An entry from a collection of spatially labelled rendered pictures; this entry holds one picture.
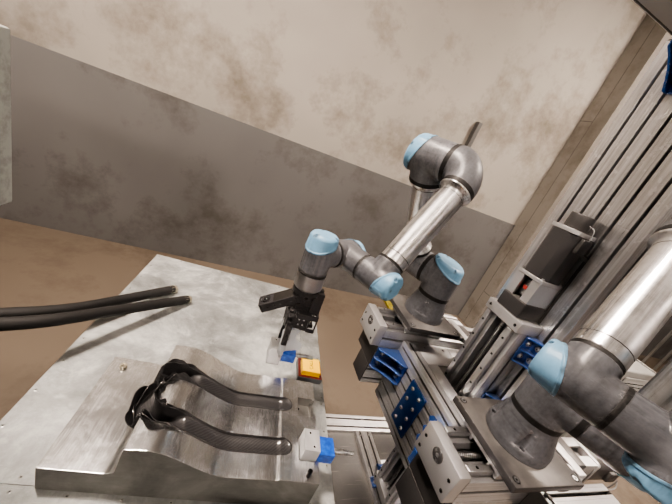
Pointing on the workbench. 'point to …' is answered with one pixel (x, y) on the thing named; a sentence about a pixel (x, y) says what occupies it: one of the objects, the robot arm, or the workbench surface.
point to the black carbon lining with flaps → (161, 414)
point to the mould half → (284, 491)
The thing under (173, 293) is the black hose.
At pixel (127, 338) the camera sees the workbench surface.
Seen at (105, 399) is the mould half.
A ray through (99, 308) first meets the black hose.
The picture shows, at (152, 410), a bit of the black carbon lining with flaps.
